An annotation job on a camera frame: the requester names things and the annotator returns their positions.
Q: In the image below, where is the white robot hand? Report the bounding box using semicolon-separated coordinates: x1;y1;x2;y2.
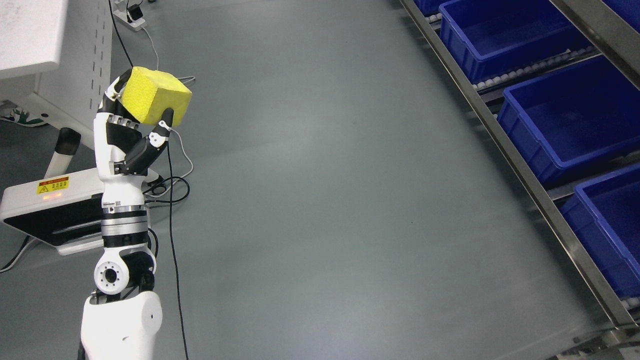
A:
93;69;174;206

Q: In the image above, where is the yellow foam block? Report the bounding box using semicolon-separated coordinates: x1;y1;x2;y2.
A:
122;66;193;126

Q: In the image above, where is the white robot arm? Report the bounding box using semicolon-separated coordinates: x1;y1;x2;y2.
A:
77;66;192;360

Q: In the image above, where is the metal roller shelf rack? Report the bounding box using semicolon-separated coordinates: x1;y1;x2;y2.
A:
401;0;639;354

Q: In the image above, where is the white machine base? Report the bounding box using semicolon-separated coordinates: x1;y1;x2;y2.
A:
1;127;105;255

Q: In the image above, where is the white workbench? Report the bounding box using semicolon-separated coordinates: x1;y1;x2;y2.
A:
0;0;113;149

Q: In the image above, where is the white power strip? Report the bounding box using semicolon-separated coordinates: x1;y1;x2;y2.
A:
110;0;147;32

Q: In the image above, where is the blue plastic bin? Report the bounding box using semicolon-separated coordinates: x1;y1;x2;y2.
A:
414;0;448;18
439;0;591;84
603;0;640;32
497;57;640;189
560;164;640;299

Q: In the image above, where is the black cable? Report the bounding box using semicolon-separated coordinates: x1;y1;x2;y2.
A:
107;0;191;360

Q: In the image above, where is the white cable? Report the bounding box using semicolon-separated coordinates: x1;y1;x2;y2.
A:
141;26;197;183

